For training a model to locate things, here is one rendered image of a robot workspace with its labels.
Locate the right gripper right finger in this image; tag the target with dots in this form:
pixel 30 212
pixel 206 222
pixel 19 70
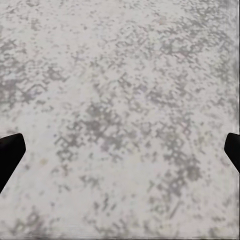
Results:
pixel 232 149

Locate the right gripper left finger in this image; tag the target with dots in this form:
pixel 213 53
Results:
pixel 12 149

